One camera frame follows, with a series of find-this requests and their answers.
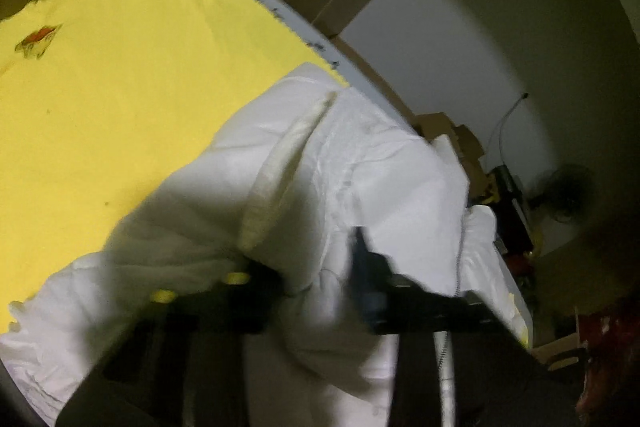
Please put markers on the white padded jacket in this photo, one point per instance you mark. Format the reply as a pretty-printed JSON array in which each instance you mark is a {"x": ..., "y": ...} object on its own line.
[{"x": 284, "y": 182}]

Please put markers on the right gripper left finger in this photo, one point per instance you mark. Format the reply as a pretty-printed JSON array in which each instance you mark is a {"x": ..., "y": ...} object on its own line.
[{"x": 187, "y": 355}]

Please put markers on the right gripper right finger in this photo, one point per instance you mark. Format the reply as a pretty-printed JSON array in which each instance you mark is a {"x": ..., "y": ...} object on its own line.
[{"x": 497, "y": 382}]

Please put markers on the brown cardboard boxes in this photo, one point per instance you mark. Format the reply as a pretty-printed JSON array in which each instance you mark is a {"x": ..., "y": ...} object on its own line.
[{"x": 466, "y": 145}]

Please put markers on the yellow bed sheet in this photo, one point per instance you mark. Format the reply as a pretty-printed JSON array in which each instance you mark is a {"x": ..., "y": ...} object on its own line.
[{"x": 101, "y": 100}]

